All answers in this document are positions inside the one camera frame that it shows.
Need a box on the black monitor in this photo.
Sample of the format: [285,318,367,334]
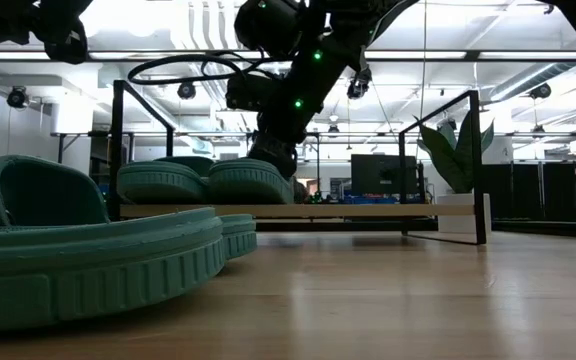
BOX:
[350,153,419,196]

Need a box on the potted plant white pot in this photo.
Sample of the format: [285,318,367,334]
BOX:
[414,109,496,235]

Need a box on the black aluminium table frame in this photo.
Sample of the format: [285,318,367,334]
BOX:
[255,218,576,240]

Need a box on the grey ventilation duct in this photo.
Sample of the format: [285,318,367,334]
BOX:
[487,62,576,104]

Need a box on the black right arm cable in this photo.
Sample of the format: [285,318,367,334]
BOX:
[126,49,289,87]

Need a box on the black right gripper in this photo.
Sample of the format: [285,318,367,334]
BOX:
[247,99,322,179]

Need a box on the teal rubber slide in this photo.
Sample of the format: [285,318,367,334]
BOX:
[0,153,227,334]
[216,213,259,262]
[206,157,295,206]
[116,155,215,206]

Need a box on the black ceiling track bar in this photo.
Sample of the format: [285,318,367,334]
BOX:
[0,48,576,64]

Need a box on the black metal wooden shelf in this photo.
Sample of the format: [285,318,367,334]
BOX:
[106,78,489,246]

